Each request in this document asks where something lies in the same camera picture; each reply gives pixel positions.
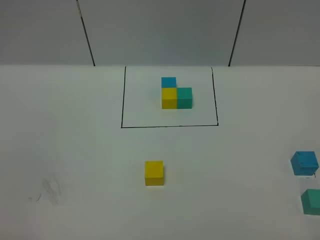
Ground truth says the yellow template block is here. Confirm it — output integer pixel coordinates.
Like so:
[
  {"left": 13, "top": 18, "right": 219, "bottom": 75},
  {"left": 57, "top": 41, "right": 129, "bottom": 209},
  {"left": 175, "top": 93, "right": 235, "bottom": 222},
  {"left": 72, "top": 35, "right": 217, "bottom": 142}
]
[{"left": 161, "top": 87, "right": 178, "bottom": 109}]

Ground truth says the green template block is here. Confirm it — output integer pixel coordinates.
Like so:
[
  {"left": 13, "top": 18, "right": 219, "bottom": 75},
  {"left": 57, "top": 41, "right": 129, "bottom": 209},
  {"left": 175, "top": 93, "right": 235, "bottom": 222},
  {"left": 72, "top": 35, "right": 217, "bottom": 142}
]
[{"left": 177, "top": 87, "right": 193, "bottom": 109}]

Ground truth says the blue template block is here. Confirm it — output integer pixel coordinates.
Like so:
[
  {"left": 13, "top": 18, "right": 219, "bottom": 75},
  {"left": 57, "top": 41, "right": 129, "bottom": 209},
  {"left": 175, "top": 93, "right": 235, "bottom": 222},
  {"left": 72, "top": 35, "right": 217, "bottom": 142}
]
[{"left": 161, "top": 77, "right": 177, "bottom": 88}]

